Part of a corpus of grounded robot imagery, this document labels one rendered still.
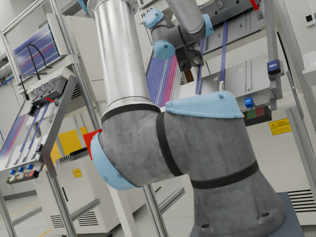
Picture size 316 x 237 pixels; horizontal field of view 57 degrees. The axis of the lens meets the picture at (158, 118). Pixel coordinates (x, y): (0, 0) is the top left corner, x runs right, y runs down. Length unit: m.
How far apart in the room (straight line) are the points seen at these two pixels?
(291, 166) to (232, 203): 1.00
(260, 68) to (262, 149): 0.44
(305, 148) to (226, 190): 0.68
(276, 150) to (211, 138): 1.01
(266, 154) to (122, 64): 1.02
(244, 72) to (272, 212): 0.78
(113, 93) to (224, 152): 0.23
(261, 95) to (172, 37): 0.37
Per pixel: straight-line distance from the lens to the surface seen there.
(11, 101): 5.94
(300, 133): 1.10
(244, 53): 3.11
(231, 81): 1.19
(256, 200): 0.48
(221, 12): 1.50
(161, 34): 1.07
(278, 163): 1.46
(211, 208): 0.47
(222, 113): 0.45
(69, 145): 4.25
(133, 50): 0.59
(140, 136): 0.47
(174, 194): 1.61
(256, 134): 1.44
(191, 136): 0.45
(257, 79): 1.13
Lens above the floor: 0.78
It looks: 2 degrees down
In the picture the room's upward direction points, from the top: 19 degrees counter-clockwise
